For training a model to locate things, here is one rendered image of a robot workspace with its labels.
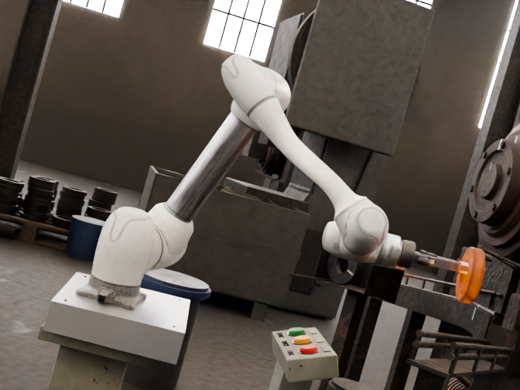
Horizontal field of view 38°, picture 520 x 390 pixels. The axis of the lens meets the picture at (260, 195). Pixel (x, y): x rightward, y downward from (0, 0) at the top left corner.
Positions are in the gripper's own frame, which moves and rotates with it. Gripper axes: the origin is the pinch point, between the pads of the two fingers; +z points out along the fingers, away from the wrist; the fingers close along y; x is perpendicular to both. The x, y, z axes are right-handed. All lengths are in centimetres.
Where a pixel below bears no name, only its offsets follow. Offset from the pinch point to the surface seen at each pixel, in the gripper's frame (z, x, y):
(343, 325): -21, -39, -83
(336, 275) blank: -27, -21, -87
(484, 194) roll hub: 8.5, 21.8, -37.9
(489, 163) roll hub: 10, 32, -46
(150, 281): -97, -38, -78
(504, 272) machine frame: 25, -2, -50
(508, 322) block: 18.8, -14.1, -17.2
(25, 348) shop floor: -141, -78, -87
